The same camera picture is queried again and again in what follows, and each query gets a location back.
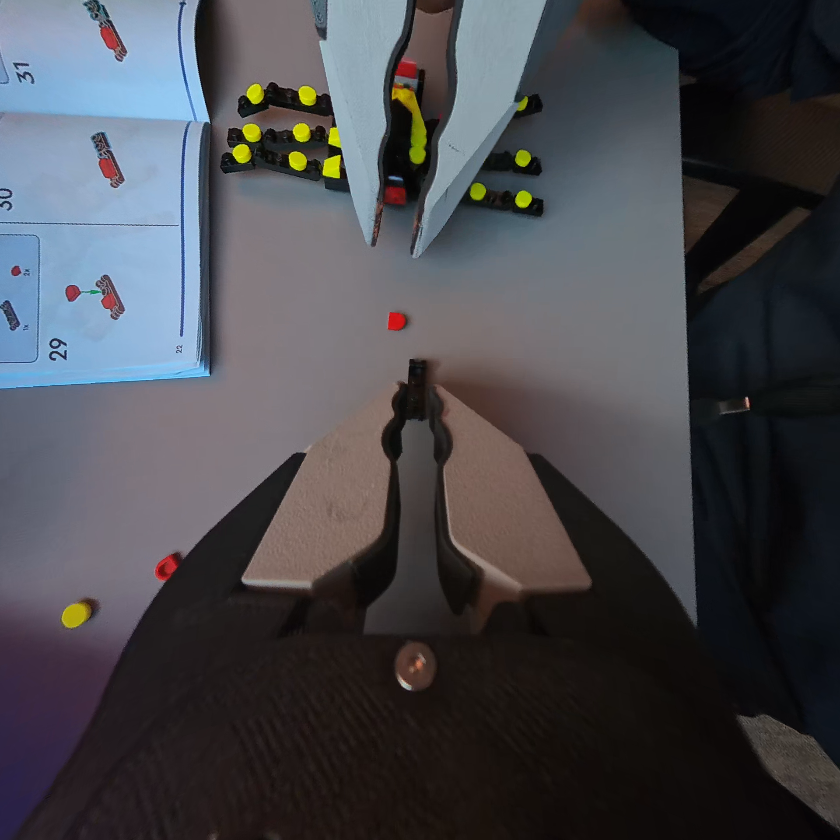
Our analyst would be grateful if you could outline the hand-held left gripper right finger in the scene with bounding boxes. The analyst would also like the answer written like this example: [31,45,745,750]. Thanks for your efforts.
[425,383,593,635]

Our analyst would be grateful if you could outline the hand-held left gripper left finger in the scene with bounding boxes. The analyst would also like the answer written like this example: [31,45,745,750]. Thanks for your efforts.
[241,382,412,609]

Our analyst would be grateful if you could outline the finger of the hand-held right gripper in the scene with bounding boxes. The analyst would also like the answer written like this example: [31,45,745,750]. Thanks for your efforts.
[311,0,417,249]
[409,0,550,259]

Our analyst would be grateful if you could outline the black yellow lego spider model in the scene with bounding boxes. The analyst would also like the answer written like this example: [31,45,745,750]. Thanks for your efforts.
[219,59,547,219]

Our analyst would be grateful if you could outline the small black lego piece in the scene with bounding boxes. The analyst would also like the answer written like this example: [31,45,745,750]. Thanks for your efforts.
[406,358,430,421]

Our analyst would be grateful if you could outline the lego instruction booklet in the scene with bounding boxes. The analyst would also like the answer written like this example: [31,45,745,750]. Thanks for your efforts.
[0,0,213,390]

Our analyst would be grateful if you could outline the person's dark blue pants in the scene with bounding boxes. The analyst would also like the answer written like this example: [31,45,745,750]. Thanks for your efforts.
[686,203,840,736]

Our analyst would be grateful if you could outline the dark chair frame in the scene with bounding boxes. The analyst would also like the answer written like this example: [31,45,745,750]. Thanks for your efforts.
[681,82,831,296]

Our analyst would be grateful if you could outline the black strap with metal buckle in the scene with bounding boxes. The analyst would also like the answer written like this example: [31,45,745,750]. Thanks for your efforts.
[694,388,840,420]

